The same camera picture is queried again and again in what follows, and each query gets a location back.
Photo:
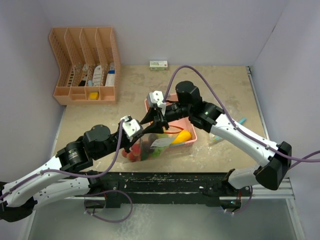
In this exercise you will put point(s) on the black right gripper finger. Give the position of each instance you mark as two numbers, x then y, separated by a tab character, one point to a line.
156	127
149	117

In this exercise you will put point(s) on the pink plastic basket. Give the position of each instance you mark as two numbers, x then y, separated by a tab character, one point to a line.
176	127

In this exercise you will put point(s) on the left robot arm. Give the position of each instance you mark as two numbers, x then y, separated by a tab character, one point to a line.
60	177

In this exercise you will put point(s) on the green white small box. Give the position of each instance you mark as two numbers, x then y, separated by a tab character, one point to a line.
158	65

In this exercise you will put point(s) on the yellow mango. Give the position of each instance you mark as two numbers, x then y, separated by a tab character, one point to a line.
182	137

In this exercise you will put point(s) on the clear orange-zipper bag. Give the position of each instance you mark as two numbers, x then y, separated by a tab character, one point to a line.
144	157

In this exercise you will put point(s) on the orange desk file organizer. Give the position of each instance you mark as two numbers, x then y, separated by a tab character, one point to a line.
78	50

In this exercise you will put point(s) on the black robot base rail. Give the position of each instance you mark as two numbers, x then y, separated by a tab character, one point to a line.
165	188

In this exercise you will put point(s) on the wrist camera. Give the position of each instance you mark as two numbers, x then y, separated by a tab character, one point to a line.
155	100
132	127

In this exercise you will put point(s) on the red strawberry cluster with leaves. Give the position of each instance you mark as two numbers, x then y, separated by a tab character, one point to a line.
134	154

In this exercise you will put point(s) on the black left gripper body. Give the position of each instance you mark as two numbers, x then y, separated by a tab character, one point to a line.
126	143

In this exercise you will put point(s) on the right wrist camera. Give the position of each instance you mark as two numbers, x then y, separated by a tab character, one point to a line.
155	100

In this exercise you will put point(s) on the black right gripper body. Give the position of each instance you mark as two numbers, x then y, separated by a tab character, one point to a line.
174	111

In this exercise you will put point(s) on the white tube in organizer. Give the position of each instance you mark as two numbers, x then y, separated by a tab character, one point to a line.
97	76

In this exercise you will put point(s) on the dark red plum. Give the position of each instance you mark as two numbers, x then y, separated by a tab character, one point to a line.
146	147

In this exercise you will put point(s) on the green grape bunch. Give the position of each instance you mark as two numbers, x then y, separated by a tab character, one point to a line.
157	150

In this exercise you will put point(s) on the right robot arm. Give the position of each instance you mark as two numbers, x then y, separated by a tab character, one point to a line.
272	159

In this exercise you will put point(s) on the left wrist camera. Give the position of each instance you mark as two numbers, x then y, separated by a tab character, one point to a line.
132	127

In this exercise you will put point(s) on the yellow sponge in organizer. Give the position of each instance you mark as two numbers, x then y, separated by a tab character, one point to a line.
94	96

